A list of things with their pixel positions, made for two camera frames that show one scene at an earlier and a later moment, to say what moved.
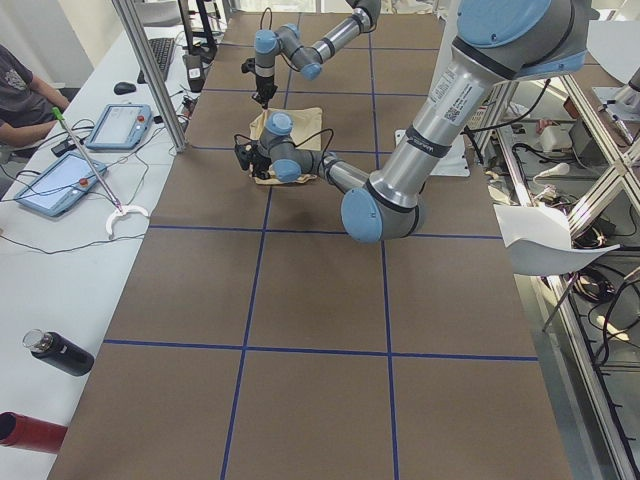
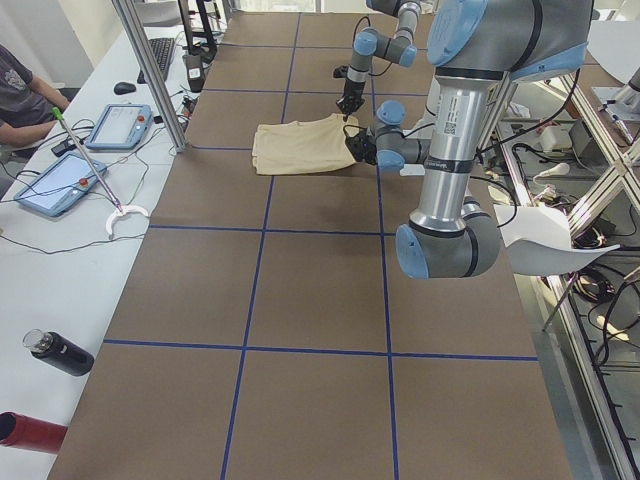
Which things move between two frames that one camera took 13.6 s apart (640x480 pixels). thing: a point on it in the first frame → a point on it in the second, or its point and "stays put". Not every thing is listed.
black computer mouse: (124, 88) stays put
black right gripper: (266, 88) → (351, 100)
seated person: (26, 104) stays put
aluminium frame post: (134, 31) stays put
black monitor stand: (207, 50) stays put
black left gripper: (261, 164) → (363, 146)
